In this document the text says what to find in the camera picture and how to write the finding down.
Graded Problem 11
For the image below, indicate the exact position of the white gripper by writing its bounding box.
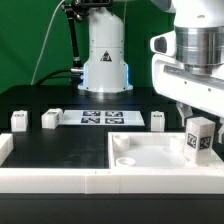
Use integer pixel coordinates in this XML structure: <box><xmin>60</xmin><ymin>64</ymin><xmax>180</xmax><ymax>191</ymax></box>
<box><xmin>152</xmin><ymin>54</ymin><xmax>224</xmax><ymax>144</ymax></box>

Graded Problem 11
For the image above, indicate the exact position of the white square tabletop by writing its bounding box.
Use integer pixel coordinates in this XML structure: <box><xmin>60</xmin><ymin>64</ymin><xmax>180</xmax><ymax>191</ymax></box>
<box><xmin>108</xmin><ymin>132</ymin><xmax>216</xmax><ymax>169</ymax></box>

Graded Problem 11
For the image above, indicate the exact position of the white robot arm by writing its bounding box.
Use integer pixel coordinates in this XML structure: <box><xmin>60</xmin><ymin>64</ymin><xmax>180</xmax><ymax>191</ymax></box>
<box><xmin>80</xmin><ymin>0</ymin><xmax>224</xmax><ymax>142</ymax></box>

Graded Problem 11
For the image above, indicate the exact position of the white sheet with AprilTags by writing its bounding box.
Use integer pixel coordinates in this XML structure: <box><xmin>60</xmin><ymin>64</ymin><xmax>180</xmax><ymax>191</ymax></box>
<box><xmin>60</xmin><ymin>110</ymin><xmax>144</xmax><ymax>126</ymax></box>

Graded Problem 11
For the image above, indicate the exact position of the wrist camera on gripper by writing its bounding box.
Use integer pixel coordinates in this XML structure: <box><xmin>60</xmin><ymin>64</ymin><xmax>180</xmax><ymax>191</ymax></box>
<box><xmin>150</xmin><ymin>31</ymin><xmax>176</xmax><ymax>57</ymax></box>

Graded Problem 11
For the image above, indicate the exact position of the black cable bundle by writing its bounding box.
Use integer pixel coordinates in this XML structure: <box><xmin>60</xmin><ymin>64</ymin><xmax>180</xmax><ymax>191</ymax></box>
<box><xmin>34</xmin><ymin>68</ymin><xmax>84</xmax><ymax>87</ymax></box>

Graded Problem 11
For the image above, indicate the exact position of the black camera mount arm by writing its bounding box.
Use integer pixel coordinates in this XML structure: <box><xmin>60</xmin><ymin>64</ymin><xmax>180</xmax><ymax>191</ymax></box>
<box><xmin>62</xmin><ymin>0</ymin><xmax>113</xmax><ymax>68</ymax></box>

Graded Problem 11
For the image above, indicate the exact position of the grey cable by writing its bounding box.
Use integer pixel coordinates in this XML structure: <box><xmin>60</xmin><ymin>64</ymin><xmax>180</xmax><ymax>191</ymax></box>
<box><xmin>30</xmin><ymin>0</ymin><xmax>66</xmax><ymax>86</ymax></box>

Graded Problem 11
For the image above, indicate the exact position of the white U-shaped fence wall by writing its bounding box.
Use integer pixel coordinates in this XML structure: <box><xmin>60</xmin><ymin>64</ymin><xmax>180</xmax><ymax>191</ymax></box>
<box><xmin>0</xmin><ymin>134</ymin><xmax>224</xmax><ymax>194</ymax></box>

